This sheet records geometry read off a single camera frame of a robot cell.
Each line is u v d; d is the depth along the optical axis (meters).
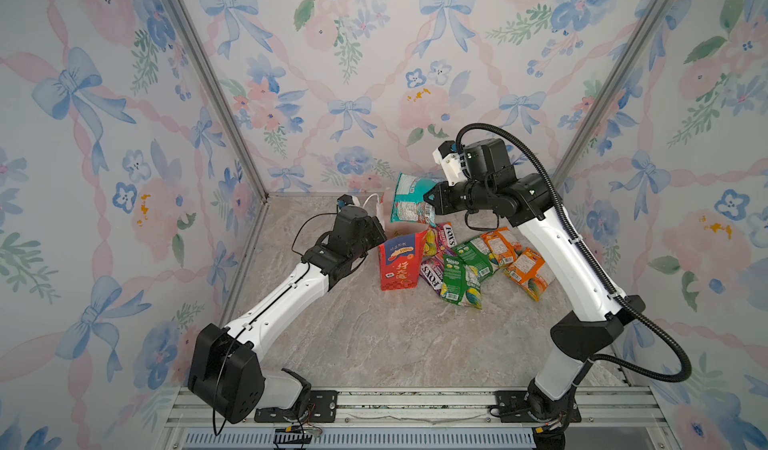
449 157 0.60
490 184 0.50
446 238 1.04
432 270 0.95
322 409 0.74
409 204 0.72
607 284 0.43
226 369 0.40
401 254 0.80
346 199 0.72
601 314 0.43
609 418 0.74
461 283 0.92
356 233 0.61
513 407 0.73
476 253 1.00
